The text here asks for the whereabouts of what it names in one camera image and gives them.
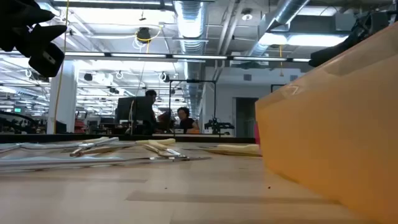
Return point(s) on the small orange box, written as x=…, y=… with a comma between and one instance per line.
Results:
x=194, y=131

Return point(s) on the black ceiling speaker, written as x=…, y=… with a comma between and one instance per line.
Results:
x=166, y=77
x=88, y=77

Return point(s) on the black ceiling camera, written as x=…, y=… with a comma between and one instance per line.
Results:
x=143, y=33

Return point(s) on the long ceiling light strip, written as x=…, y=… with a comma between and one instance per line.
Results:
x=199, y=57

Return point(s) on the green exit sign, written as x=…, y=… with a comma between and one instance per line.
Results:
x=17, y=109

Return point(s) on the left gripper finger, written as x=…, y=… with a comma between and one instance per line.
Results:
x=34, y=14
x=43, y=34

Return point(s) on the black background robot arm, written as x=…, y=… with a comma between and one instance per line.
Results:
x=217, y=126

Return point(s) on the red background equipment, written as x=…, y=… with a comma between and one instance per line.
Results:
x=79, y=124

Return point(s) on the dark red background object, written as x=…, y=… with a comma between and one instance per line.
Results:
x=164, y=121

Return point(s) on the slanted silver air duct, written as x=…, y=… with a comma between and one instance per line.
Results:
x=280, y=15

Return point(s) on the black tubular frame stand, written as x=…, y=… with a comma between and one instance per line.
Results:
x=192, y=81

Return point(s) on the orange plastic bin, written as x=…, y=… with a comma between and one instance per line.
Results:
x=326, y=140

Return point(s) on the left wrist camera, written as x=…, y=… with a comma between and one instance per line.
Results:
x=46, y=60

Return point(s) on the grey door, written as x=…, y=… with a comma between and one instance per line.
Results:
x=245, y=118

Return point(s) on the round ceiling fixture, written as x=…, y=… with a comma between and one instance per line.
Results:
x=247, y=15

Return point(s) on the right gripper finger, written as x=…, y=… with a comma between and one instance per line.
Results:
x=329, y=53

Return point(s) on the dark ceiling fixture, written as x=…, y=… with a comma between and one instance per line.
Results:
x=381, y=17

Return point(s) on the large silver spiral duct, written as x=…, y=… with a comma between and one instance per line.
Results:
x=189, y=21

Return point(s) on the black aluminium table frame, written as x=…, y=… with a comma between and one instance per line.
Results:
x=37, y=137

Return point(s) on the standing person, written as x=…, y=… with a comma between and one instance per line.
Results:
x=150, y=112

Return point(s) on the seated person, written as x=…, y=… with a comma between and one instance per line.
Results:
x=186, y=123

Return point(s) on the white building pillar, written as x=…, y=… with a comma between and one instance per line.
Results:
x=66, y=99

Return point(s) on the black computer monitor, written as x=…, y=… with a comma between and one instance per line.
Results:
x=124, y=109

